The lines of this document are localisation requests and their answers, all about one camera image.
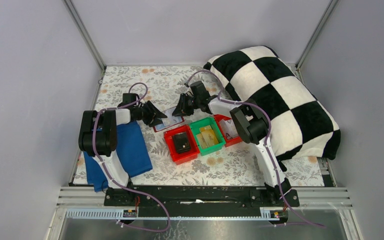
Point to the black VIP card stack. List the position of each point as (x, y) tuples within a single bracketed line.
[(181, 143)]

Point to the red leather card holder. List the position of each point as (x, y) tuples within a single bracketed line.
[(160, 127)]

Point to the right red plastic bin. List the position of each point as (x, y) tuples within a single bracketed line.
[(231, 142)]

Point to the gold cards in green bin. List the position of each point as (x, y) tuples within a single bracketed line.
[(207, 137)]

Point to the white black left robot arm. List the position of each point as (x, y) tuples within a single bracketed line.
[(98, 134)]

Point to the green plastic bin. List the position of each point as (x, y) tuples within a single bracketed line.
[(194, 127)]

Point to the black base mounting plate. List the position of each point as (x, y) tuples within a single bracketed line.
[(205, 197)]

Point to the white card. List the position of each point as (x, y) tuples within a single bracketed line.
[(171, 120)]

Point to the white cards in red bin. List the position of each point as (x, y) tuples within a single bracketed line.
[(228, 128)]

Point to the black white checkered pillow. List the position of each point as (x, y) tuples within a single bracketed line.
[(300, 125)]

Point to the aluminium front rail frame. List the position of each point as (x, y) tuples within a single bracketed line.
[(325, 213)]

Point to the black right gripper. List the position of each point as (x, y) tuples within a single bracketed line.
[(181, 109)]

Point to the red plastic bin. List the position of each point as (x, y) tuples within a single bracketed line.
[(185, 157), (231, 142)]

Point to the blue folded cloth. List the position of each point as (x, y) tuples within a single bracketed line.
[(132, 152)]

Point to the left red plastic bin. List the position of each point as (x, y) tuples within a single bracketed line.
[(185, 157)]

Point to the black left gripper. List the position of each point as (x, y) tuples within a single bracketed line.
[(153, 121)]

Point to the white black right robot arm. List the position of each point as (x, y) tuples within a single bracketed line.
[(252, 125)]

